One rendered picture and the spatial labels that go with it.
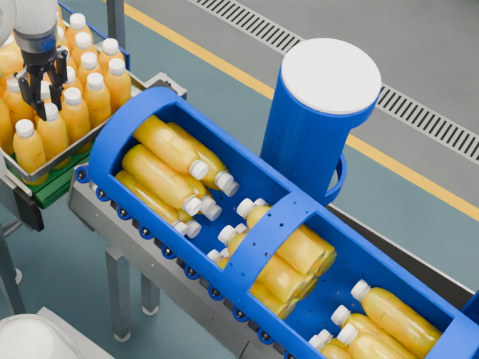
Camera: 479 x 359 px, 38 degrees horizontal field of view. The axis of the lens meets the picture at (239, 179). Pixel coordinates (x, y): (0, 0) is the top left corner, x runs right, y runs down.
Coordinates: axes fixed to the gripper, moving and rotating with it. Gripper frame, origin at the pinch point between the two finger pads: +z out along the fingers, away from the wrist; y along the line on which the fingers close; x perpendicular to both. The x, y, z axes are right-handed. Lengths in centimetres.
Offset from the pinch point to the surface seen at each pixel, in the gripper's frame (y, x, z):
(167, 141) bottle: 8.5, -30.6, -6.5
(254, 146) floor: 101, 3, 112
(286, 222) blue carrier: 8, -64, -11
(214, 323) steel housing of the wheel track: -4, -60, 25
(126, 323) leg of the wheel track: 2, -21, 99
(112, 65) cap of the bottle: 20.5, 0.4, 2.0
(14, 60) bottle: 1.3, 12.9, -3.4
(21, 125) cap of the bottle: -7.6, 0.5, 2.0
